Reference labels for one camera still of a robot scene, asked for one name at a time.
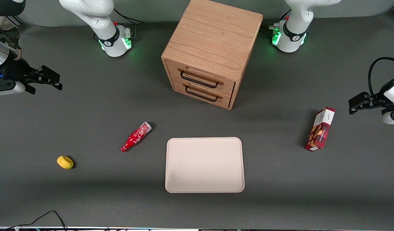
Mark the wooden drawer cabinet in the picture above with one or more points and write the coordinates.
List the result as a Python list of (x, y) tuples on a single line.
[(213, 35)]

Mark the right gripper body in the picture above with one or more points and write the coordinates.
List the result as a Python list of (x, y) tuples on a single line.
[(14, 71)]

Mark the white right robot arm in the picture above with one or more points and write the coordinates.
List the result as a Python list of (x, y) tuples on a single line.
[(97, 16)]

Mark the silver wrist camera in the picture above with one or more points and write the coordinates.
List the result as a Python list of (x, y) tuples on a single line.
[(7, 89), (392, 118)]

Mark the beige plastic tray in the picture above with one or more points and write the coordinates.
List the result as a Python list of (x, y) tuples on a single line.
[(205, 165)]

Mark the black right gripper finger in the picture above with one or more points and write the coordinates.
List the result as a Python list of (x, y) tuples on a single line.
[(51, 75), (46, 85)]

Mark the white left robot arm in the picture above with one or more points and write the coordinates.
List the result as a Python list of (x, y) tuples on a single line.
[(296, 29)]

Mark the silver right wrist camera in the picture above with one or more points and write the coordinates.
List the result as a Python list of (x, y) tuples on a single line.
[(7, 89)]

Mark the red snack box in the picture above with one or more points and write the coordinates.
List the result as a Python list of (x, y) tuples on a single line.
[(320, 130)]

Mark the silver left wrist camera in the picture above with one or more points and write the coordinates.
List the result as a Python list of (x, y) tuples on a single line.
[(392, 118)]

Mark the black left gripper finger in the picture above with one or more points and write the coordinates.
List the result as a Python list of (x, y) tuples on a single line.
[(359, 101), (378, 103)]

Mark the yellow lemon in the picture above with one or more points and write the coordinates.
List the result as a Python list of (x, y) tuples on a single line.
[(64, 162)]

